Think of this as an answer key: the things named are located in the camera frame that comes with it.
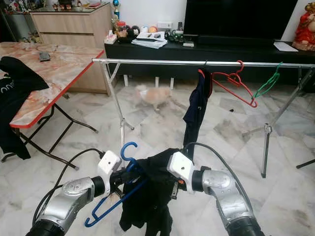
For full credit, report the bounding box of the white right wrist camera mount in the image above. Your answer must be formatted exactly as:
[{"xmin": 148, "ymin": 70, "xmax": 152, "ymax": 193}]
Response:
[{"xmin": 167, "ymin": 151, "xmax": 195, "ymax": 195}]

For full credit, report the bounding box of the red wire hanger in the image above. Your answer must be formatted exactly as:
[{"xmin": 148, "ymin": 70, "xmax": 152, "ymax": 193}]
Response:
[{"xmin": 211, "ymin": 60, "xmax": 259, "ymax": 109}]

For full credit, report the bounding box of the glass display cabinet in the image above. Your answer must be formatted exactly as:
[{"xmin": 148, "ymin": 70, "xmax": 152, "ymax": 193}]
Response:
[{"xmin": 0, "ymin": 0, "xmax": 36, "ymax": 44}]

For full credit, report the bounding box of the pink marble folding table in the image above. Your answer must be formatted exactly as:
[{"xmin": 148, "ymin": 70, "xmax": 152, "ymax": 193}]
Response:
[{"xmin": 0, "ymin": 42, "xmax": 105, "ymax": 170}]

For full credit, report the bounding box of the blue plastic hanger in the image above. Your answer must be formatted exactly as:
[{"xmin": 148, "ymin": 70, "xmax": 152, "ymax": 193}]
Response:
[{"xmin": 85, "ymin": 142, "xmax": 151, "ymax": 228}]

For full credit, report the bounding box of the white paper sheet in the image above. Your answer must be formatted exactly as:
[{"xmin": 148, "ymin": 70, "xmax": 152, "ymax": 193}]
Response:
[{"xmin": 273, "ymin": 42, "xmax": 299, "ymax": 52}]

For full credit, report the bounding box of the beige small dog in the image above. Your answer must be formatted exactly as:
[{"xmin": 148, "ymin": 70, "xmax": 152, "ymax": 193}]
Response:
[{"xmin": 134, "ymin": 85, "xmax": 174, "ymax": 111}]

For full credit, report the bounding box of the red seated statue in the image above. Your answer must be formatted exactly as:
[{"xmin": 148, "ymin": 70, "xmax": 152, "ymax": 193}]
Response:
[{"xmin": 292, "ymin": 10, "xmax": 315, "ymax": 52}]

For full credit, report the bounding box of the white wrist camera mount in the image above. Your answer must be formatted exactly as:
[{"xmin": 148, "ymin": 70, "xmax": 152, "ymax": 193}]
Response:
[
  {"xmin": 167, "ymin": 151, "xmax": 195, "ymax": 195},
  {"xmin": 97, "ymin": 150, "xmax": 122, "ymax": 177}
]

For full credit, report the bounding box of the black television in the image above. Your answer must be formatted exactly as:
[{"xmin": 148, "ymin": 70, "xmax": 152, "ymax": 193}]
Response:
[{"xmin": 183, "ymin": 0, "xmax": 300, "ymax": 46}]

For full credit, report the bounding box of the stack of papers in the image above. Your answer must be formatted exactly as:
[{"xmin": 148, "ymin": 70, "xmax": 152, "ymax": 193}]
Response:
[{"xmin": 131, "ymin": 32, "xmax": 169, "ymax": 49}]

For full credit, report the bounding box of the pink tissue box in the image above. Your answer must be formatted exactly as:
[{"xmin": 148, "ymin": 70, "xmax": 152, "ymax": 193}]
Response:
[{"xmin": 105, "ymin": 31, "xmax": 118, "ymax": 45}]

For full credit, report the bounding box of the silver metal clothes rack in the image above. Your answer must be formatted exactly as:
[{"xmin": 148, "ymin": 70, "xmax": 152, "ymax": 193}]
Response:
[{"xmin": 93, "ymin": 58, "xmax": 315, "ymax": 178}]

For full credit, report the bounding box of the black TV console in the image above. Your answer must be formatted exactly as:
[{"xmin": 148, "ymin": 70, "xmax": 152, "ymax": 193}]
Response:
[{"xmin": 104, "ymin": 40, "xmax": 315, "ymax": 87}]

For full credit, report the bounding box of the green wire hanger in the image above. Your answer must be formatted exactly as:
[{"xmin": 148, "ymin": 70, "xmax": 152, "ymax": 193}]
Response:
[{"xmin": 253, "ymin": 61, "xmax": 284, "ymax": 99}]

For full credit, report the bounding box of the black T-shirt green print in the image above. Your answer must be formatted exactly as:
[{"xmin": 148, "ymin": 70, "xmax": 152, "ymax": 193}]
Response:
[{"xmin": 0, "ymin": 56, "xmax": 54, "ymax": 160}]

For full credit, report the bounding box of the red hanger black hook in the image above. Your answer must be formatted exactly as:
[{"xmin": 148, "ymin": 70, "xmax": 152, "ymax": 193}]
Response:
[{"xmin": 198, "ymin": 59, "xmax": 215, "ymax": 96}]

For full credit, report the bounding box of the light wooden drawer cabinet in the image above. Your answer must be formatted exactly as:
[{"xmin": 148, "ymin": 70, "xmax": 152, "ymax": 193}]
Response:
[{"xmin": 30, "ymin": 2, "xmax": 113, "ymax": 94}]

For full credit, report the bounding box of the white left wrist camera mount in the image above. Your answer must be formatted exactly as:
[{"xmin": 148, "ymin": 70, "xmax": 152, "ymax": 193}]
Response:
[{"xmin": 97, "ymin": 150, "xmax": 122, "ymax": 177}]

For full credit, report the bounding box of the blue gold trophy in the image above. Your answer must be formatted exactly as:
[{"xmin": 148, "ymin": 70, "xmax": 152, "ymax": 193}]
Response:
[{"xmin": 112, "ymin": 0, "xmax": 121, "ymax": 20}]

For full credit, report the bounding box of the red lid jar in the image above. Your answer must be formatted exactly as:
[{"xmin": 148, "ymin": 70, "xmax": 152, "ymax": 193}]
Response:
[{"xmin": 116, "ymin": 21, "xmax": 127, "ymax": 37}]

